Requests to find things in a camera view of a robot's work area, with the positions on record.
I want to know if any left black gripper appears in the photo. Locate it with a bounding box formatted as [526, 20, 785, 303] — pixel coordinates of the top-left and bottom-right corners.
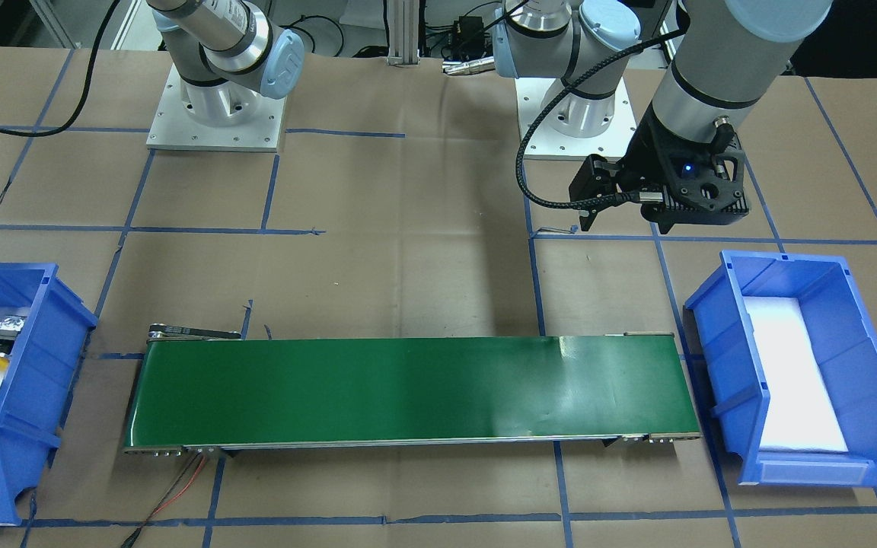
[568, 109, 751, 234]

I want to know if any yellow mushroom push button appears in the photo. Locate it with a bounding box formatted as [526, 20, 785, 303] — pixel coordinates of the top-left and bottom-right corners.
[0, 315, 27, 372]

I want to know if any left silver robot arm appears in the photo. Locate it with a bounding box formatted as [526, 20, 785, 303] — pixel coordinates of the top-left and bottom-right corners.
[491, 1, 832, 234]

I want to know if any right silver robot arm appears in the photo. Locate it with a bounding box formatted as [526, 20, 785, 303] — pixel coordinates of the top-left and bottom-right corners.
[0, 1, 304, 202]

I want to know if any blue destination bin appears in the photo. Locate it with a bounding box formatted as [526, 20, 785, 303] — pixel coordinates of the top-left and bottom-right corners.
[0, 263, 97, 526]

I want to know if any green conveyor belt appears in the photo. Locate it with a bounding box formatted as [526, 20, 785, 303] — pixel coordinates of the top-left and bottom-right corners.
[123, 333, 702, 454]

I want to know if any white foam pad source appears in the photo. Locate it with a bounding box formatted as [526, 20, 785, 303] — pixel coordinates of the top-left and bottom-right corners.
[745, 296, 849, 454]

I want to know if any blue source bin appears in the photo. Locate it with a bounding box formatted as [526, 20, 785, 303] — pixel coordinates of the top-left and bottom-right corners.
[685, 250, 877, 488]

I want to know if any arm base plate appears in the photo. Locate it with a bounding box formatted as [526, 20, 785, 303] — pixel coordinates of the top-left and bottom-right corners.
[515, 78, 636, 161]
[146, 66, 286, 153]

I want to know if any red black wire pair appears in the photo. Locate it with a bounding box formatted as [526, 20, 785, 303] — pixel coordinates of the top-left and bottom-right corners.
[120, 454, 211, 548]

